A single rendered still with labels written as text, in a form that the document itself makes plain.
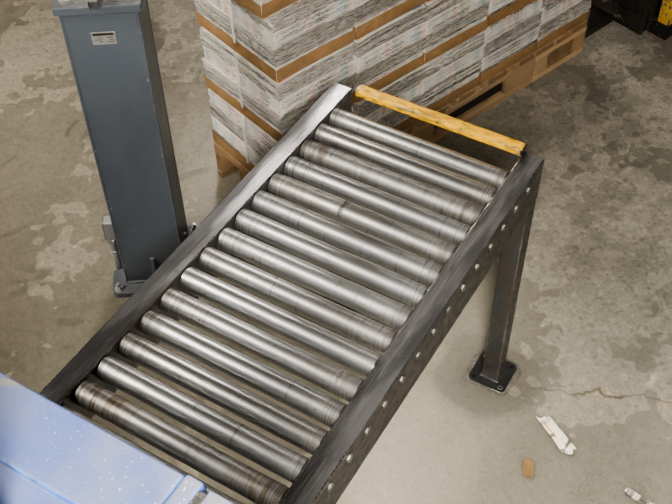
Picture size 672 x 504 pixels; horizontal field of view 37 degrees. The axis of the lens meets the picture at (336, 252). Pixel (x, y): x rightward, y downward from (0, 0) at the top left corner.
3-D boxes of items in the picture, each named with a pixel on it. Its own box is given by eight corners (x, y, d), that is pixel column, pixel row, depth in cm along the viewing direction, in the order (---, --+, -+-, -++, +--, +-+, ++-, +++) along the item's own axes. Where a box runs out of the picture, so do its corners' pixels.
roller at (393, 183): (306, 133, 232) (294, 143, 229) (492, 205, 215) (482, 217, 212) (305, 150, 235) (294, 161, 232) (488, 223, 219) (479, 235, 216)
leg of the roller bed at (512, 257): (487, 361, 286) (516, 188, 236) (506, 369, 284) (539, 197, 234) (478, 375, 282) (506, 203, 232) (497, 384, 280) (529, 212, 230)
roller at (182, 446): (88, 387, 191) (83, 371, 187) (298, 500, 174) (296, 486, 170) (71, 406, 188) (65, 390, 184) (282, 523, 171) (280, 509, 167)
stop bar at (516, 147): (361, 88, 242) (361, 82, 241) (527, 149, 227) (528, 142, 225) (354, 96, 240) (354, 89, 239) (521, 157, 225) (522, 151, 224)
